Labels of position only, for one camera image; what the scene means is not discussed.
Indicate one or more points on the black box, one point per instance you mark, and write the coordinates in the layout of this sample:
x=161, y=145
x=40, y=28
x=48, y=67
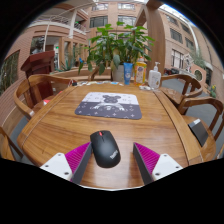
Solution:
x=199, y=131

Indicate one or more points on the yellow dish soap bottle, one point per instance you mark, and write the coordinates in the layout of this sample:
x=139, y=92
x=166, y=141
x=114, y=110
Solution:
x=140, y=72

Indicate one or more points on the wooden armchair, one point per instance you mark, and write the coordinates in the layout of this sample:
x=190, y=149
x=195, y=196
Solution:
x=6, y=148
x=25, y=100
x=208, y=106
x=95, y=74
x=181, y=88

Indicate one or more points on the blue sticker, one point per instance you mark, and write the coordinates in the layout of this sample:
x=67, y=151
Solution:
x=114, y=83

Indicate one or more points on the black computer mouse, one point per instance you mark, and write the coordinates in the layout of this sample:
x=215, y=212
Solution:
x=105, y=149

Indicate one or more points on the blue tube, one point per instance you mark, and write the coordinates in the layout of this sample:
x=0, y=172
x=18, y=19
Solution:
x=128, y=73

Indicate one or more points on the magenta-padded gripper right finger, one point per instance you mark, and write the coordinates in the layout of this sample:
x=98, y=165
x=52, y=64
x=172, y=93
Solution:
x=148, y=157

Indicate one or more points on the grey bear-print mouse pad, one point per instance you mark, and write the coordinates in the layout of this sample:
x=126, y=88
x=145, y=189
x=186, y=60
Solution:
x=110, y=106

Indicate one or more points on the white pump bottle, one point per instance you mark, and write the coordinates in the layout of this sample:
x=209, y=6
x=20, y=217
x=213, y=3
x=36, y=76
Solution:
x=154, y=79

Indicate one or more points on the dark red wooden lectern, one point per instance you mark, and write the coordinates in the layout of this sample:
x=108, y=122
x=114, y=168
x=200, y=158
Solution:
x=40, y=66

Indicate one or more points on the small crumpled wrapper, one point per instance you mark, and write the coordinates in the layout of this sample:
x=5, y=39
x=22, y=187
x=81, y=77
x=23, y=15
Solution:
x=145, y=88

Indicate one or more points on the green potted plant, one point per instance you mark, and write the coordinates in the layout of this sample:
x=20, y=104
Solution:
x=115, y=46

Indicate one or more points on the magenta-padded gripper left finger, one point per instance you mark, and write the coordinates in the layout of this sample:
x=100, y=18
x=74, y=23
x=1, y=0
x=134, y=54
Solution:
x=77, y=156

